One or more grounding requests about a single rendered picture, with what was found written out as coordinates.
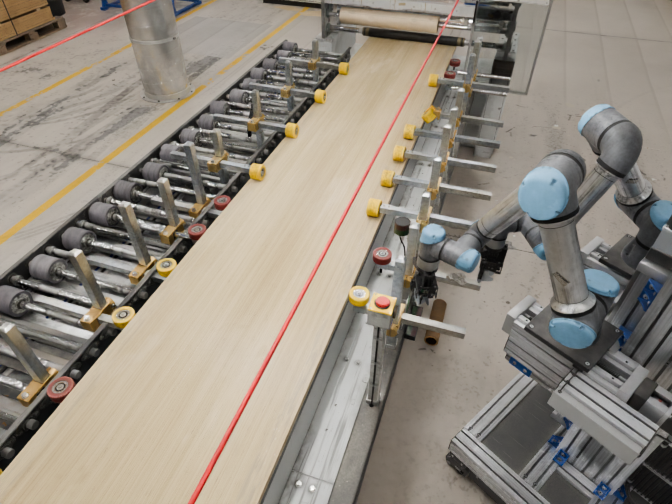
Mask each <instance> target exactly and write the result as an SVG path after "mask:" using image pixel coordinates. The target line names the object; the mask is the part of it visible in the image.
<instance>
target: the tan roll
mask: <svg viewBox="0 0 672 504"><path fill-rule="evenodd" d="M329 16H334V17H339V19H340V23H344V24H353V25H362V26H372V27H381V28H390V29H399V30H409V31H418V32H427V33H438V29H439V28H443V26H444V24H445V23H439V18H440V16H432V15H422V14H412V13H402V12H392V11H382V10H372V9H362V8H352V7H342V8H341V10H340V12H332V11H330V12H329ZM471 27H472V26H468V25H458V24H449V23H447V24H446V26H445V28H448V29H458V30H467V31H471Z"/></svg>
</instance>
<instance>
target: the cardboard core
mask: <svg viewBox="0 0 672 504"><path fill-rule="evenodd" d="M446 305H447V304H446V302H445V301H444V300H442V299H436V300H434V302H433V306H432V310H431V314H430V318H429V319H431V320H435V321H439V322H443V319H444V314H445V310H446ZM439 337H440V333H437V332H434V331H430V330H426V334H425V338H424V341H425V343H426V344H428V345H431V346H435V345H437V344H438V341H439Z"/></svg>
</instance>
